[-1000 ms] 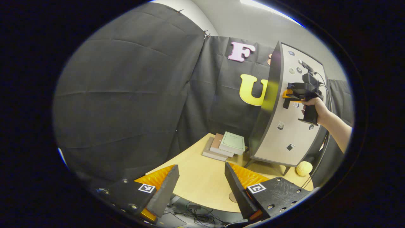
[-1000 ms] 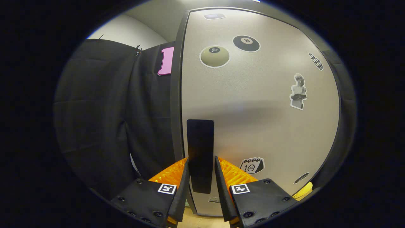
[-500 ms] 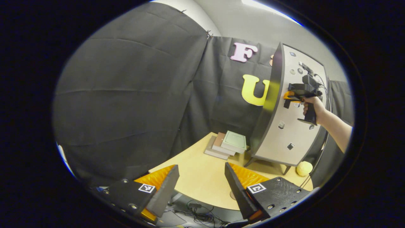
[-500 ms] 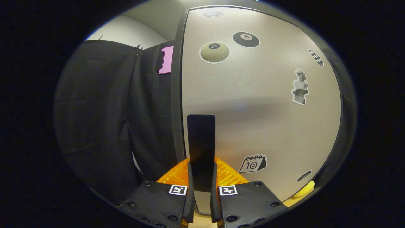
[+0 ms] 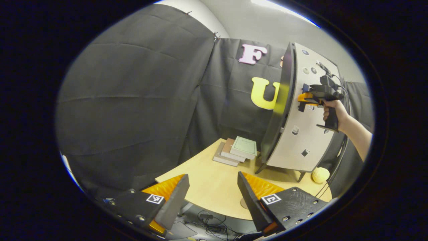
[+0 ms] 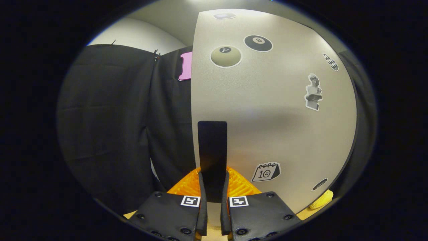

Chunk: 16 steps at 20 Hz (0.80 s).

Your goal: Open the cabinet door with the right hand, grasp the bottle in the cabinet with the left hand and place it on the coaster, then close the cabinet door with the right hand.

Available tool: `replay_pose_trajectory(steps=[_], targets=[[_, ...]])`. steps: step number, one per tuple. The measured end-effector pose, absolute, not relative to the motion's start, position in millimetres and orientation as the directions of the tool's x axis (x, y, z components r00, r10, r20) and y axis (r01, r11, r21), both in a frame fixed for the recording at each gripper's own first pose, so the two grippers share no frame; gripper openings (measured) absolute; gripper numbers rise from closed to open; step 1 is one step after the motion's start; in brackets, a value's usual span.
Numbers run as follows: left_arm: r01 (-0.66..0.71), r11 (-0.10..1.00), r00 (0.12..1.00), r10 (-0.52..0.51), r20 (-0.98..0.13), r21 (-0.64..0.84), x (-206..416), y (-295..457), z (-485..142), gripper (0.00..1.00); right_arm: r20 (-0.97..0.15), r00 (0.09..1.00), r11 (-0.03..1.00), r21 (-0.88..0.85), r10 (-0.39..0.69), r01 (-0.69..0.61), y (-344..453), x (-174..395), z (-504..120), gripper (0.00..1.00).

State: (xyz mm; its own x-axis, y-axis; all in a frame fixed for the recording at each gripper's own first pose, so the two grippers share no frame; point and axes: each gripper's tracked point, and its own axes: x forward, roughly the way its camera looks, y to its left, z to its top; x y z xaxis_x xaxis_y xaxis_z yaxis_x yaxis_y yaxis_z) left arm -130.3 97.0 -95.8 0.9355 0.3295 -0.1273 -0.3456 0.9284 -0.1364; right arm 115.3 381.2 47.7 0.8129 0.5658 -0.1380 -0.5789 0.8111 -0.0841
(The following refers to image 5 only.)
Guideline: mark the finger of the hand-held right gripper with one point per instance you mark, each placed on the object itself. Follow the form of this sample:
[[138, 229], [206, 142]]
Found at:
[[309, 97]]

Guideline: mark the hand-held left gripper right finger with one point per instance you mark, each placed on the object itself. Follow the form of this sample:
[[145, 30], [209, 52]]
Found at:
[[252, 201]]

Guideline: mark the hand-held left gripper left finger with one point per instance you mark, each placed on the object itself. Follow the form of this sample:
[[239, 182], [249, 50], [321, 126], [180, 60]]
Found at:
[[172, 204]]

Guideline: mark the round brown coaster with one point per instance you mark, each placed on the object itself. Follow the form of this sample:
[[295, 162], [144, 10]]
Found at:
[[244, 203]]

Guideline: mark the dark cabinet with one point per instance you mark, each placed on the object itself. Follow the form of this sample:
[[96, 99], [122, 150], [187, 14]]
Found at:
[[281, 110]]

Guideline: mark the grey cabinet door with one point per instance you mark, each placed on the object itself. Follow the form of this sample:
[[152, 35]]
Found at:
[[311, 147]]

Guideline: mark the grey book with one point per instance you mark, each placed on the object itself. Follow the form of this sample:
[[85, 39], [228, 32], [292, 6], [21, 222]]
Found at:
[[222, 160]]

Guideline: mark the brown book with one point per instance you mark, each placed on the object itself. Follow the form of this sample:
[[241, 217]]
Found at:
[[227, 149]]

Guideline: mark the yellow plush ball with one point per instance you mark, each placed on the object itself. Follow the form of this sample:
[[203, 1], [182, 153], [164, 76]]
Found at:
[[320, 175]]

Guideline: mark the ceiling light panel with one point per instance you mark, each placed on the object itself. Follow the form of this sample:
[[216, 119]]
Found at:
[[284, 10]]

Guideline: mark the black backdrop cloth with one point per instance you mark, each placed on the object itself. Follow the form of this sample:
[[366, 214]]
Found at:
[[133, 100]]

